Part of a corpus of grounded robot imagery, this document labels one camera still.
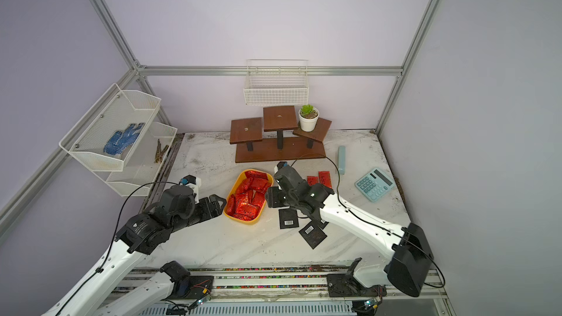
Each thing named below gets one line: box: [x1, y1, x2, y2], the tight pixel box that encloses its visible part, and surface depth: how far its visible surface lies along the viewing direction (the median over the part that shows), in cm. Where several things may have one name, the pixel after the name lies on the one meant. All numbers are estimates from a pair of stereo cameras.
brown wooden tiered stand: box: [229, 105, 332, 164], surface depth 103 cm
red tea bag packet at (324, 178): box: [318, 171, 333, 189], surface depth 104 cm
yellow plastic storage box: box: [223, 168, 274, 225], surface depth 95 cm
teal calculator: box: [354, 167, 396, 203], surface depth 100 cm
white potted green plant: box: [297, 103, 320, 133], surface depth 97 cm
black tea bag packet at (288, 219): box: [278, 208, 300, 229], surface depth 91 cm
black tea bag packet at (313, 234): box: [298, 220, 328, 250], surface depth 88 cm
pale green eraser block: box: [337, 145, 347, 175], surface depth 107 cm
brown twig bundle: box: [153, 138, 170, 164], surface depth 96 cm
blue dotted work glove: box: [103, 122, 146, 158], surface depth 78 cm
